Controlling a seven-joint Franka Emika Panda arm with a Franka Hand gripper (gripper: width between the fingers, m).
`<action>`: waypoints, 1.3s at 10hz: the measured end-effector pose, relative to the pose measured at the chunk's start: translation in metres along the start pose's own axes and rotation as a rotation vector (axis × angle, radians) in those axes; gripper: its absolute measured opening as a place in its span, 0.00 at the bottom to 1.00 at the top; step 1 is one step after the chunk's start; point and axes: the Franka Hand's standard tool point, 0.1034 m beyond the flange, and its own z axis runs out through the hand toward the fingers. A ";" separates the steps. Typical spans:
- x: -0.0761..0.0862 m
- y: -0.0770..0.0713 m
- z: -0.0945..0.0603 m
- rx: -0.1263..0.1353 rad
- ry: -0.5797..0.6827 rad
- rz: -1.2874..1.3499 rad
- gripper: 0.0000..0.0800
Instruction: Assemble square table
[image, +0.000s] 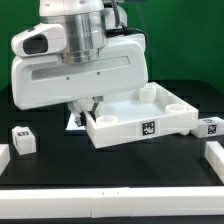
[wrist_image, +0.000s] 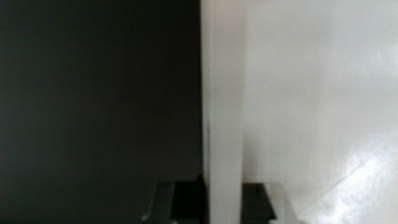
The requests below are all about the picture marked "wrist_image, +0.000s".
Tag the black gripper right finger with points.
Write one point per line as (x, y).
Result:
(268, 208)

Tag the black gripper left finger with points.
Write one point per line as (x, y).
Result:
(179, 203)

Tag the white square tabletop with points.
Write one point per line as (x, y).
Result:
(301, 108)

